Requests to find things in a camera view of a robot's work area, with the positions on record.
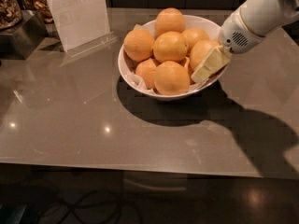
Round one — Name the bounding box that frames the white paper bowl liner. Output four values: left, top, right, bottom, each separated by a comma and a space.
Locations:
118, 21, 210, 100

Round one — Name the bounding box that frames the glass jar of nuts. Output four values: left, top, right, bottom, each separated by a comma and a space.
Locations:
0, 0, 22, 30

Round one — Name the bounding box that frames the small hidden orange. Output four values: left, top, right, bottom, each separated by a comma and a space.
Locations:
180, 57, 194, 85

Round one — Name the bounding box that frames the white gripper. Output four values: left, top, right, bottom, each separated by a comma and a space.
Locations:
191, 7, 265, 83

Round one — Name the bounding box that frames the dark square stand block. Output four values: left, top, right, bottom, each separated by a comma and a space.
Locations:
0, 10, 48, 60

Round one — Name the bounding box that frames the black cable on floor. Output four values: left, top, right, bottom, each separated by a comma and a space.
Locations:
34, 189, 144, 224

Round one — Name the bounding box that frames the white ceramic bowl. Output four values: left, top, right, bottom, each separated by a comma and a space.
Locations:
118, 15, 227, 101

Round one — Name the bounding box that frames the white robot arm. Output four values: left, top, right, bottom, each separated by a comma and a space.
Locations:
192, 0, 299, 84

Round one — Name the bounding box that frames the clear acrylic sign holder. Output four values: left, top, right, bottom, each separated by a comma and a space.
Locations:
47, 0, 116, 57

